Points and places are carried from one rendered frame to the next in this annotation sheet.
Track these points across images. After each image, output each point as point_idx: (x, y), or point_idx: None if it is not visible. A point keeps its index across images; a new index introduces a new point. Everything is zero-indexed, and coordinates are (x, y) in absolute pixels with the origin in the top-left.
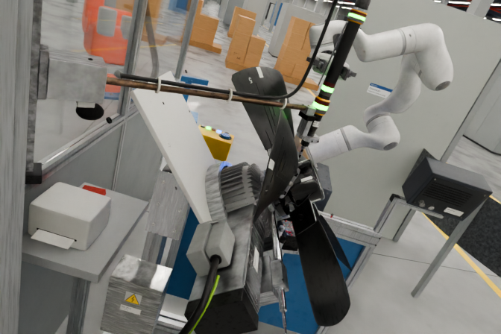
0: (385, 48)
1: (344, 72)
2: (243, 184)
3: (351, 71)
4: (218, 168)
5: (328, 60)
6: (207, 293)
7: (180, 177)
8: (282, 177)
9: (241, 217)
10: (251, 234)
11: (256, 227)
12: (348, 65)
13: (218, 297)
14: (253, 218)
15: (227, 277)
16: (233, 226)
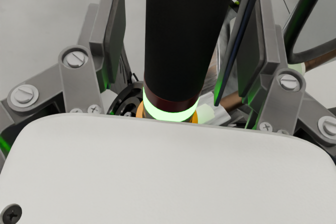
0: None
1: (117, 40)
2: (246, 115)
3: (30, 85)
4: None
5: (233, 127)
6: None
7: (330, 62)
8: None
9: (228, 85)
10: (216, 47)
11: (208, 72)
12: (34, 121)
13: (230, 2)
14: (217, 73)
15: (227, 14)
16: (233, 77)
